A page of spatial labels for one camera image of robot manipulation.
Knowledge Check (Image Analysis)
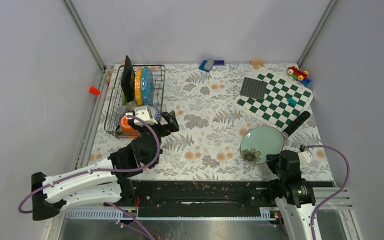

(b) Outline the light green floral plate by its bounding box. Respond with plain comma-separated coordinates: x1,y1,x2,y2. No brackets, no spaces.
240,126,285,164

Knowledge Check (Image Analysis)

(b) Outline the blue dotted plate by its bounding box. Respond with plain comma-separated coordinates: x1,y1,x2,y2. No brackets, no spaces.
141,66,154,105

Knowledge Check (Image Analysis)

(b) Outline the yellow dotted plate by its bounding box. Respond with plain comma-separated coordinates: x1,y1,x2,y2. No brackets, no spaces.
134,67,144,106

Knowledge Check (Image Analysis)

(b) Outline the black square plate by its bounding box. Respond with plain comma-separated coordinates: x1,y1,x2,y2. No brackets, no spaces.
120,55,135,103

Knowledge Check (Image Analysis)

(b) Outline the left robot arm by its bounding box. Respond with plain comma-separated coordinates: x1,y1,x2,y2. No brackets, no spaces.
28,109,180,221

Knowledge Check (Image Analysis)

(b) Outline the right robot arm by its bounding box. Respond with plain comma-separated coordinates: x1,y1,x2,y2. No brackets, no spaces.
266,150,322,240

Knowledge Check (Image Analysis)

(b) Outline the green utensil in rack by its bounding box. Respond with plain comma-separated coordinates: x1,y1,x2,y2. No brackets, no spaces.
121,93,127,104

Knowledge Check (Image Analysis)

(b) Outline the blue white patterned bowl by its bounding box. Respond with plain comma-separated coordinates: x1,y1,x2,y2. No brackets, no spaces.
151,106,161,122

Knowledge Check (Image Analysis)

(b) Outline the orange cup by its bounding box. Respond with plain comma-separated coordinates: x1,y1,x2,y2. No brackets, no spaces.
119,116,140,138

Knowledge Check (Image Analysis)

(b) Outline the beige small cup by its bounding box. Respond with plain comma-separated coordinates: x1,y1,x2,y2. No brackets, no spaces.
126,101,138,112

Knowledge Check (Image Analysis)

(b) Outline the grey cup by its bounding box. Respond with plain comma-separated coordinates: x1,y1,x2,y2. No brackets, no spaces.
114,105,127,126

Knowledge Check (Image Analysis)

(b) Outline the blue grey lego brick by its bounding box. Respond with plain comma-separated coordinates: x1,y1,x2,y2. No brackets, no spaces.
199,60,214,73

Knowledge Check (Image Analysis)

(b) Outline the green white checkerboard mat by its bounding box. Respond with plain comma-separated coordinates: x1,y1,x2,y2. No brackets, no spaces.
232,69,313,131

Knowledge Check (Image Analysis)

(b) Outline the teal small block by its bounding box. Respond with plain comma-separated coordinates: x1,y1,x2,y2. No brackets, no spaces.
287,97,298,107

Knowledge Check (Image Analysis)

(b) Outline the purple lego brick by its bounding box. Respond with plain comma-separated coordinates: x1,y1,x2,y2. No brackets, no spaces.
213,60,225,66

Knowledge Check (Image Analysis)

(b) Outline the grey lego baseplate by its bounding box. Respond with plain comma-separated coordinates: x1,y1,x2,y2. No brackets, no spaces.
239,77,268,100

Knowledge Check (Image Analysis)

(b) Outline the colourful toy car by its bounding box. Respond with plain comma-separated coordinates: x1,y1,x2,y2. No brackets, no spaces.
287,66,311,86

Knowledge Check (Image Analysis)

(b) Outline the tan wooden block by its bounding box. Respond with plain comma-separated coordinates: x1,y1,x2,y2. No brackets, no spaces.
250,59,265,66

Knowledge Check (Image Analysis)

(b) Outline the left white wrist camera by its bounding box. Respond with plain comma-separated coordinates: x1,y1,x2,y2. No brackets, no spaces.
134,105,158,125

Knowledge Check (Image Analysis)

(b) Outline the black wire dish rack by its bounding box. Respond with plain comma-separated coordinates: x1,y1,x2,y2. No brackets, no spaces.
103,63,166,139

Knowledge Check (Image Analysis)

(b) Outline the orange red wall button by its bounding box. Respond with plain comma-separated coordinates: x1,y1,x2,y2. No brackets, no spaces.
88,86,101,96

